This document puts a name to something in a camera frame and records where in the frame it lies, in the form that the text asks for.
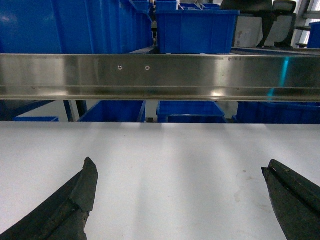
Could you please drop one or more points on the blue bin lower centre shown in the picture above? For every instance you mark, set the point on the blue bin lower centre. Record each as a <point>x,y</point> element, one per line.
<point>190,112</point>

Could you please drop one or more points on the blue bin upper centre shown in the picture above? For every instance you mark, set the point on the blue bin upper centre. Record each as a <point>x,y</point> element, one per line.
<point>196,31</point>

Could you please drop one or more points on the blue bin lower left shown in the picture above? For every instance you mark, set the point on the blue bin lower left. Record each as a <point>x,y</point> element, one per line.
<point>116,111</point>

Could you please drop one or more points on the blue bin upper right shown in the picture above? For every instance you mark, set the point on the blue bin upper right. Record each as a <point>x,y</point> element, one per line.
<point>314,37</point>

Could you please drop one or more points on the black office chair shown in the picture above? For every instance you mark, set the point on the black office chair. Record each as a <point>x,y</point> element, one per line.
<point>263,23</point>

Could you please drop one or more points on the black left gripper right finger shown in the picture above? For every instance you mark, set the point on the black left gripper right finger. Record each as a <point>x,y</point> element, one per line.
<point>295,201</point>

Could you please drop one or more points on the stainless steel rail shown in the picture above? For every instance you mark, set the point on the stainless steel rail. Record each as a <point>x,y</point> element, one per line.
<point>226,77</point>

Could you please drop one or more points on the large blue bin upper left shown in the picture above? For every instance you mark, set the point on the large blue bin upper left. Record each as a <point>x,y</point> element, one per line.
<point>74,26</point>

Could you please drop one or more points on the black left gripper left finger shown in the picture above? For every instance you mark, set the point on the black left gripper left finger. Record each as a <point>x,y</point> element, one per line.
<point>64,215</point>

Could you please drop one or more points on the blue bin lower right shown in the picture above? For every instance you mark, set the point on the blue bin lower right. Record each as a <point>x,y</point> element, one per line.
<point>277,113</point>

